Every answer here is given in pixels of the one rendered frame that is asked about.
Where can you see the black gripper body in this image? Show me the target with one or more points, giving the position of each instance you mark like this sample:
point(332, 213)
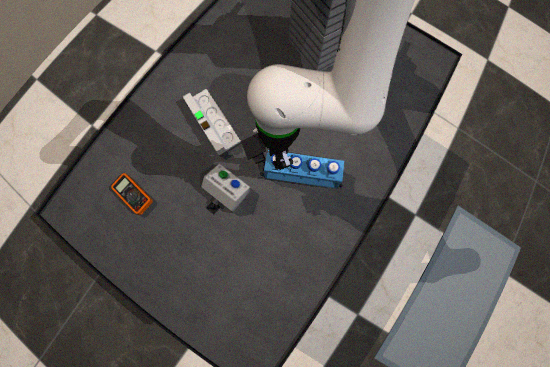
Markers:
point(279, 149)

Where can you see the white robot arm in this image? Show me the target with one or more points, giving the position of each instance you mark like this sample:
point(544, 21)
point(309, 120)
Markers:
point(350, 99)

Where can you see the black table edge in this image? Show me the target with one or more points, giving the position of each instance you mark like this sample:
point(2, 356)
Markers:
point(125, 100)

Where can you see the white button panel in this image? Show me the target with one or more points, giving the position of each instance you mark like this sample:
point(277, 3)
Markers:
point(225, 188)

